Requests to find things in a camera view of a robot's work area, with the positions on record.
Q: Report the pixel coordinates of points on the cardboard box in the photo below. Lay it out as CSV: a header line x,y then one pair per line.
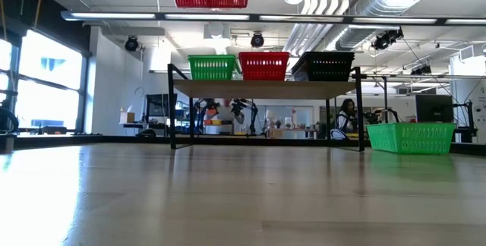
x,y
127,117

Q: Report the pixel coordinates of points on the wooden background table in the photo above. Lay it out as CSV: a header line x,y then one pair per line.
x,y
292,132

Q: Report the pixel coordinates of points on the silver ventilation duct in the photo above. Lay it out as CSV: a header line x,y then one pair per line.
x,y
360,22

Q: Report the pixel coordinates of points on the black ceiling spotlight cluster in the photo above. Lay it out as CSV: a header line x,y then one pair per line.
x,y
387,38

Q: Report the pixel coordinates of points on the black computer monitor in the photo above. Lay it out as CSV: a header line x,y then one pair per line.
x,y
434,108
157,105

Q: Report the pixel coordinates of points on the green plastic slotted basket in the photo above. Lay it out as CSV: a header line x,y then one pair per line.
x,y
212,71
212,55
410,137

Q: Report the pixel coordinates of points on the overhead LED light bar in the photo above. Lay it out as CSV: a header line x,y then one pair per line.
x,y
159,16

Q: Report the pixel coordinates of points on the white ceiling pipes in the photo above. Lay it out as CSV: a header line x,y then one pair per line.
x,y
315,18

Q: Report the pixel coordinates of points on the black aluminium rig frame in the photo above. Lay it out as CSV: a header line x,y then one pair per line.
x,y
95,140

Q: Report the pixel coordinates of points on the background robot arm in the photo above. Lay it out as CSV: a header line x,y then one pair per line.
x,y
379,116
243,113
207,115

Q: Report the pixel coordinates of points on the black plastic slotted basket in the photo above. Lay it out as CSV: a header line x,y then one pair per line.
x,y
300,72
330,69
326,53

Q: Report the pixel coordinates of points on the wooden shelf with black frame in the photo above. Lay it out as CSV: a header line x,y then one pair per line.
x,y
266,88

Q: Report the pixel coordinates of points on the person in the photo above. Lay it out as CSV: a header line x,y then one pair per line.
x,y
346,118

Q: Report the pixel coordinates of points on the black equipment stand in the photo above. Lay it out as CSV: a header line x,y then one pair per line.
x,y
469,122

